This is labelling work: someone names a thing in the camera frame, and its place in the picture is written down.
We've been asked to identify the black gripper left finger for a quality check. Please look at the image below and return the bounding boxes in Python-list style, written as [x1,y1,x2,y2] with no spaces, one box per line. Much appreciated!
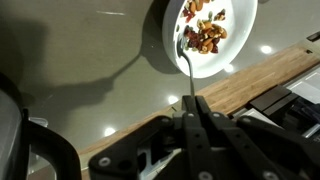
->
[88,95,214,180]

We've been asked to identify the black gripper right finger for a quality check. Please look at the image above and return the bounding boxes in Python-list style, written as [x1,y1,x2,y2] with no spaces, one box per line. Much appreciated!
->
[195,95,320,180]

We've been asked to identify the silver metal spoon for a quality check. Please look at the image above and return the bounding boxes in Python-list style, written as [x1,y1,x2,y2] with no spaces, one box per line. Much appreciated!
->
[177,34,197,101]

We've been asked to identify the mixed nuts and dried fruit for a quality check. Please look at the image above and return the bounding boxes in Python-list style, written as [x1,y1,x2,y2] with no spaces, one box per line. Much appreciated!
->
[179,0,229,54]

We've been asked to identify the white ceramic bowl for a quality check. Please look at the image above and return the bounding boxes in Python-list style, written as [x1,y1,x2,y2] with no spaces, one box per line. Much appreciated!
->
[162,0,259,79]

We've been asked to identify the white lower kitchen cabinets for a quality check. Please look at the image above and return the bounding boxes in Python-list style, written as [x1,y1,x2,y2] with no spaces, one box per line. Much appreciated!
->
[233,64,320,139]

